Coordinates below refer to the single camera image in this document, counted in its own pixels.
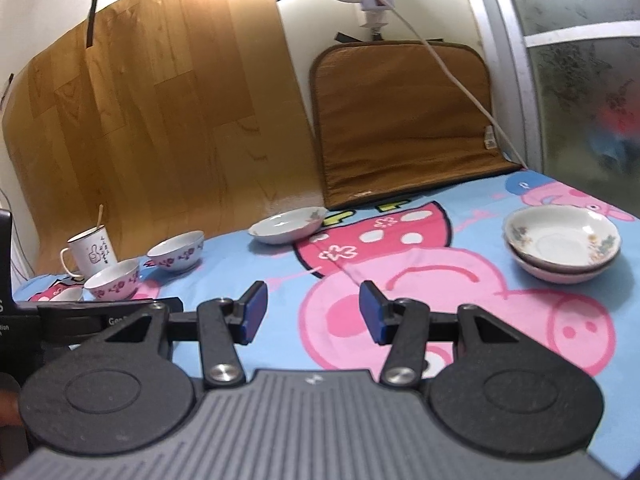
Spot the white enamel mug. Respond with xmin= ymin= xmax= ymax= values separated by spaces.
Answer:
xmin=60 ymin=225 xmax=118 ymax=278

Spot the cartoon pig printed blanket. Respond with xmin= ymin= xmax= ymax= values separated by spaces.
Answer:
xmin=12 ymin=169 xmax=640 ymax=480

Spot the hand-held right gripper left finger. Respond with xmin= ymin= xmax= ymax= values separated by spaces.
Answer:
xmin=100 ymin=281 xmax=268 ymax=391

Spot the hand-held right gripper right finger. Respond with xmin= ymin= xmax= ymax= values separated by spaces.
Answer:
xmin=359 ymin=281 xmax=523 ymax=390

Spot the frosted glass panel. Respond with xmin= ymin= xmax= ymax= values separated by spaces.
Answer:
xmin=500 ymin=0 xmax=640 ymax=207

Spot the wood pattern sheet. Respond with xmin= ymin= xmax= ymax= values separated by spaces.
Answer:
xmin=0 ymin=0 xmax=331 ymax=281

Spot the aluminium door frame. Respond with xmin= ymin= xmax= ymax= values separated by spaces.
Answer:
xmin=467 ymin=0 xmax=640 ymax=175

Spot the white power cable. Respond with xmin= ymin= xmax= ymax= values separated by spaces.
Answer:
xmin=387 ymin=6 xmax=525 ymax=167

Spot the brown seat cushion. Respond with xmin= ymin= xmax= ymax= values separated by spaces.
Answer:
xmin=309 ymin=40 xmax=523 ymax=211

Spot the white floral plate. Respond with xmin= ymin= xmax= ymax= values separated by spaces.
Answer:
xmin=248 ymin=206 xmax=325 ymax=246
xmin=507 ymin=245 xmax=621 ymax=284
xmin=503 ymin=205 xmax=622 ymax=273

